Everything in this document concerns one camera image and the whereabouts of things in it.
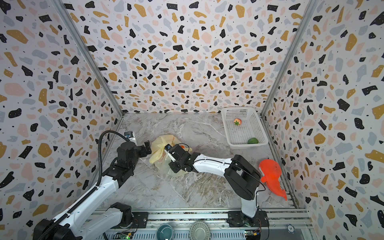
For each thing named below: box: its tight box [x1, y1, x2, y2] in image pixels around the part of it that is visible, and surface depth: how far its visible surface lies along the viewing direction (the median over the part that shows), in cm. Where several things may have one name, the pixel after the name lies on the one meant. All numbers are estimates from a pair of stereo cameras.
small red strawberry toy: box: [233, 118, 242, 126], surface depth 115 cm
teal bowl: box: [156, 224, 174, 240], surface depth 72 cm
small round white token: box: [286, 224, 296, 234], surface depth 74 cm
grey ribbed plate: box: [189, 221, 211, 240], surface depth 72 cm
